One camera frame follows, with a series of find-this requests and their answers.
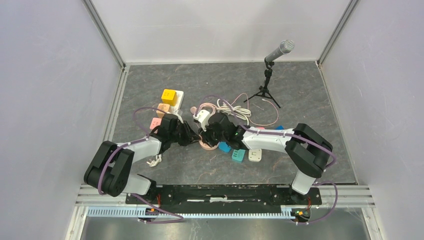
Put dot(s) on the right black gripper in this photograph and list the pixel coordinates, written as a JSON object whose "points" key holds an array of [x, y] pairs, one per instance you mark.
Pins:
{"points": [[205, 137]]}

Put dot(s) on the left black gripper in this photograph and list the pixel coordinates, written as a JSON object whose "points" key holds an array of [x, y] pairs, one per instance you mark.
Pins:
{"points": [[190, 137]]}

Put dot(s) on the round pink socket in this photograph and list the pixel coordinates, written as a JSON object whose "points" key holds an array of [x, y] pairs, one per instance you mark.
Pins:
{"points": [[206, 146]]}

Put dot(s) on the blue plug adapter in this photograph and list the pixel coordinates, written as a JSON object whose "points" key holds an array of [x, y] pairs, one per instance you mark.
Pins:
{"points": [[224, 147]]}

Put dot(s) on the teal power strip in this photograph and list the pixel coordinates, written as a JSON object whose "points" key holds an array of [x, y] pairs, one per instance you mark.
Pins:
{"points": [[238, 155]]}

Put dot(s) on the pink cube plug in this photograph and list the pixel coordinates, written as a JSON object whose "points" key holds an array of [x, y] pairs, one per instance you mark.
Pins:
{"points": [[155, 122]]}

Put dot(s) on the white power strip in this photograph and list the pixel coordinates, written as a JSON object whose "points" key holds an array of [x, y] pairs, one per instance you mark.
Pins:
{"points": [[177, 107]]}

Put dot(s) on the white plug adapter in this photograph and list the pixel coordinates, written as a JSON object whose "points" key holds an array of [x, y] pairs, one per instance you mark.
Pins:
{"points": [[255, 155]]}

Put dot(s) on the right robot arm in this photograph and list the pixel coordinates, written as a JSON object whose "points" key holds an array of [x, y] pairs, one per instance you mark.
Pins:
{"points": [[309, 151]]}

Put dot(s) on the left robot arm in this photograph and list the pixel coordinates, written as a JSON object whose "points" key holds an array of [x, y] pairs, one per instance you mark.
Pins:
{"points": [[110, 169]]}

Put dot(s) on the orange cube plug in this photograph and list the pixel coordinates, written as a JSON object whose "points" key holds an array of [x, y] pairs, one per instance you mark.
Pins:
{"points": [[162, 109]]}

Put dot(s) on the yellow cube plug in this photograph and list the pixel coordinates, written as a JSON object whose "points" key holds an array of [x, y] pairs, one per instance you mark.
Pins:
{"points": [[169, 96]]}

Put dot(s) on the black tripod stand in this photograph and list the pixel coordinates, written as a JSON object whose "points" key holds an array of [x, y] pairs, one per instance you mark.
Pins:
{"points": [[264, 92]]}

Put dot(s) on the grey microphone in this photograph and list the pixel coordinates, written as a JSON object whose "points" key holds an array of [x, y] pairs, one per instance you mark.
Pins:
{"points": [[284, 48]]}

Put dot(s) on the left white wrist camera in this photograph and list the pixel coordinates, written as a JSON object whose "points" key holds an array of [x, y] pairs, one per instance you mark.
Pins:
{"points": [[179, 117]]}

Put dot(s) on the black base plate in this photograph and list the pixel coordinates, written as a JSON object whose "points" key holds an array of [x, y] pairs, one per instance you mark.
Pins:
{"points": [[229, 198]]}

